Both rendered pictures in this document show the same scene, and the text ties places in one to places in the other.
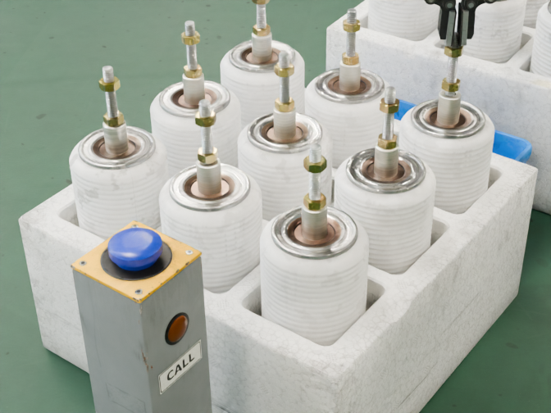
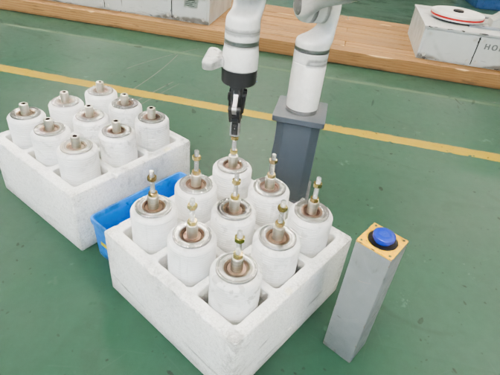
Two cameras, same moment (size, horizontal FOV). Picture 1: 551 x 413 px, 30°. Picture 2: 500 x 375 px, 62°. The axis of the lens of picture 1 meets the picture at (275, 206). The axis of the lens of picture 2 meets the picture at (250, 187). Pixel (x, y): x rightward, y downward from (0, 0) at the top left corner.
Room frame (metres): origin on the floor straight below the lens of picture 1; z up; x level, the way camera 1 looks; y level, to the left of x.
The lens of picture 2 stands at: (0.84, 0.67, 0.81)
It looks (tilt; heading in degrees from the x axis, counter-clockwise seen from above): 36 degrees down; 271
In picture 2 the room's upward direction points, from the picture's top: 6 degrees clockwise
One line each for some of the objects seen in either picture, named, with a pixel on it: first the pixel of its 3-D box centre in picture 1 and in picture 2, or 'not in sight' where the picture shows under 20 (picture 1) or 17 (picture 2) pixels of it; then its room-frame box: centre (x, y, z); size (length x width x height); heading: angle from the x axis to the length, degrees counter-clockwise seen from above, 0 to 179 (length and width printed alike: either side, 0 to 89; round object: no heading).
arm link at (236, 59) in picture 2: not in sight; (231, 50); (0.92, -0.18, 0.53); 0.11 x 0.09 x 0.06; 179
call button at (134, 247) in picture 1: (135, 251); (383, 237); (0.60, 0.10, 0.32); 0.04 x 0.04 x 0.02
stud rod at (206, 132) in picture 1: (207, 138); (280, 216); (0.79, 0.06, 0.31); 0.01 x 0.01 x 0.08
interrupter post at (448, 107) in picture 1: (448, 107); (233, 161); (0.90, -0.18, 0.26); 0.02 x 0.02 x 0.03
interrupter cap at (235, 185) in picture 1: (209, 188); (277, 236); (0.79, 0.06, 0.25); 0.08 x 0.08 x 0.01
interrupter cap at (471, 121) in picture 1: (448, 119); (232, 165); (0.90, -0.18, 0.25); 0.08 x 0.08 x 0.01
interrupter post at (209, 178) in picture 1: (209, 175); (278, 232); (0.79, 0.06, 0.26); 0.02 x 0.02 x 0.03
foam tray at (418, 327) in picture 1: (285, 259); (229, 263); (0.88, -0.01, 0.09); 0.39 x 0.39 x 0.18; 53
